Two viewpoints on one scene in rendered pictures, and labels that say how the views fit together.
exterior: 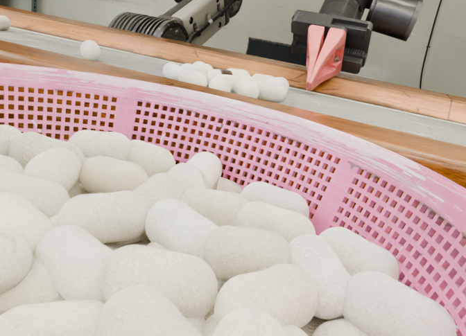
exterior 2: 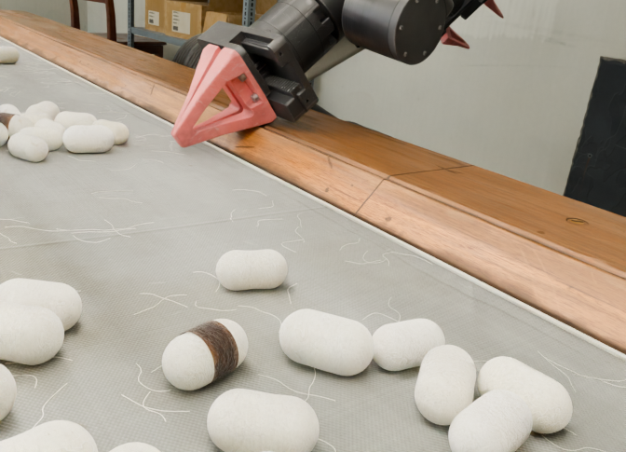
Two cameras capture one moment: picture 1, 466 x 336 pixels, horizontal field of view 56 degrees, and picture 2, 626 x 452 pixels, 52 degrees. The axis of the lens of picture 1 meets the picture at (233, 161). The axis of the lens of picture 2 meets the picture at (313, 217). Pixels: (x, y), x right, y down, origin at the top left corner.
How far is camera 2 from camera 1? 0.48 m
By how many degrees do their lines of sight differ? 32
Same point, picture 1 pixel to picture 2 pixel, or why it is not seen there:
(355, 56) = (285, 93)
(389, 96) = (305, 163)
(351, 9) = (292, 14)
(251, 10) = (607, 12)
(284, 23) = not seen: outside the picture
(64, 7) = not seen: hidden behind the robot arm
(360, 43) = (289, 72)
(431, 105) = (349, 184)
